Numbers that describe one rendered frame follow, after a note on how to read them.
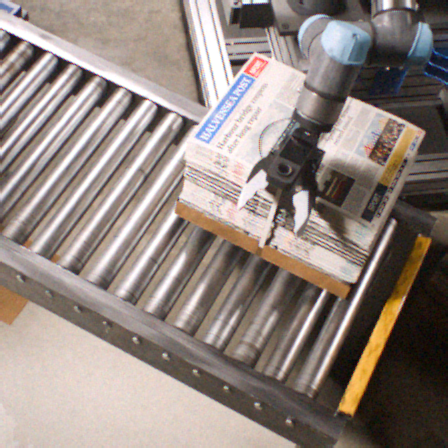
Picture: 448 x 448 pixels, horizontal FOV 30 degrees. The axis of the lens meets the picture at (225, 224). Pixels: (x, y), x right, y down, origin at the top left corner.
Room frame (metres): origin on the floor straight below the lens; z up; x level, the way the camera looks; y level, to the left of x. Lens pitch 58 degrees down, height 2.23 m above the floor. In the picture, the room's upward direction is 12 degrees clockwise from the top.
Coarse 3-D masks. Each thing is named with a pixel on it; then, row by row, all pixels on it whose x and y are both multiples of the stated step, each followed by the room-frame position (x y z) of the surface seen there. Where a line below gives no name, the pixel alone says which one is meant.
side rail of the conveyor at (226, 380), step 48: (0, 240) 0.74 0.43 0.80; (48, 288) 0.66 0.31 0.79; (96, 288) 0.68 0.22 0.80; (96, 336) 0.63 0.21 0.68; (144, 336) 0.61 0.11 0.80; (192, 336) 0.62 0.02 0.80; (192, 384) 0.57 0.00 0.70; (240, 384) 0.55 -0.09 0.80; (288, 432) 0.51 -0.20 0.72; (336, 432) 0.50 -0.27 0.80
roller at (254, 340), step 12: (276, 276) 0.79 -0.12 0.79; (288, 276) 0.79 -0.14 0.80; (276, 288) 0.76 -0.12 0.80; (288, 288) 0.77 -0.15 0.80; (264, 300) 0.73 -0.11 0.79; (276, 300) 0.74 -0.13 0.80; (288, 300) 0.75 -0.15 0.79; (264, 312) 0.70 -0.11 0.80; (276, 312) 0.71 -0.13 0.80; (252, 324) 0.68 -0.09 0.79; (264, 324) 0.68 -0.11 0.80; (276, 324) 0.69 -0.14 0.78; (252, 336) 0.65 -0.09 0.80; (264, 336) 0.66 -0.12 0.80; (240, 348) 0.62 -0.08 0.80; (252, 348) 0.63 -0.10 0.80; (264, 348) 0.64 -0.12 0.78; (240, 360) 0.60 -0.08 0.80; (252, 360) 0.60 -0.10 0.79
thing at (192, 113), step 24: (0, 24) 1.29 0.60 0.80; (24, 24) 1.31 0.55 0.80; (48, 48) 1.25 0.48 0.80; (72, 48) 1.26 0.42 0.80; (96, 72) 1.21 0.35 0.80; (120, 72) 1.22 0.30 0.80; (144, 96) 1.17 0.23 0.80; (168, 96) 1.18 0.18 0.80; (192, 120) 1.13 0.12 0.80; (408, 216) 0.99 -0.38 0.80; (432, 216) 1.01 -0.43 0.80; (408, 240) 0.97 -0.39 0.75
